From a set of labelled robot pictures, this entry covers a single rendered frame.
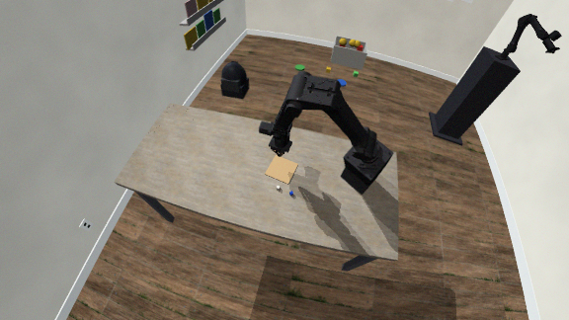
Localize tan flat mat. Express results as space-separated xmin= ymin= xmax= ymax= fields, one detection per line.
xmin=265 ymin=155 xmax=298 ymax=184

